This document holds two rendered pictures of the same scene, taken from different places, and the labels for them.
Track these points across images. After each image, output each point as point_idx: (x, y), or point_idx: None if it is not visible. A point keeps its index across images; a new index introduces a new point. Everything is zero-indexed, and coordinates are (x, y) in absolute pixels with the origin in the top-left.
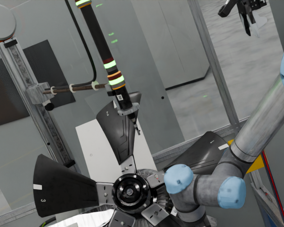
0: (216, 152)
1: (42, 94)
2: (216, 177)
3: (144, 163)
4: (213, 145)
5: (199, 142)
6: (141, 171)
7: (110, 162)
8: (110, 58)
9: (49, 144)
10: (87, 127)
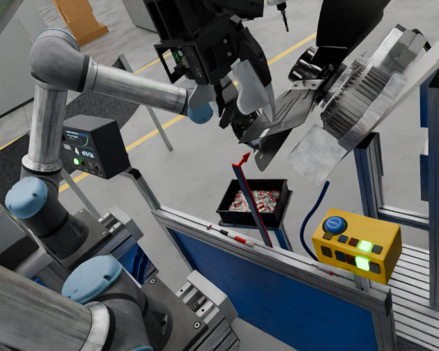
0: (266, 126)
1: None
2: (182, 82)
3: (402, 92)
4: (277, 125)
5: (301, 115)
6: (382, 89)
7: (432, 52)
8: None
9: None
10: None
